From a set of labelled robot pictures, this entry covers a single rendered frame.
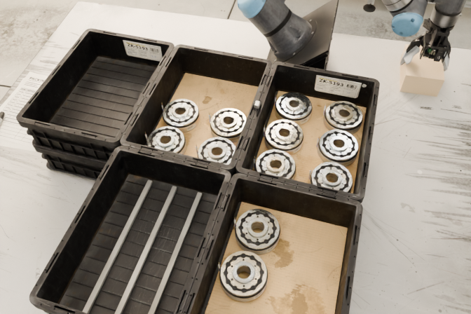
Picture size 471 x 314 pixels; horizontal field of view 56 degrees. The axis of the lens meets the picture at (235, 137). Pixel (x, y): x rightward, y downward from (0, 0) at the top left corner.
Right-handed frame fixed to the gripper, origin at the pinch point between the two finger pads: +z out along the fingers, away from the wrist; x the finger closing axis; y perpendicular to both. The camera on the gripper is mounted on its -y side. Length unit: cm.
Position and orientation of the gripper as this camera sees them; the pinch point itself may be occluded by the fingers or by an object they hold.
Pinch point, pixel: (422, 66)
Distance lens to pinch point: 163.9
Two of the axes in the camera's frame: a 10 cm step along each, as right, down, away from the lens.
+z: 0.3, 6.2, 7.8
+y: -2.3, 7.6, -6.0
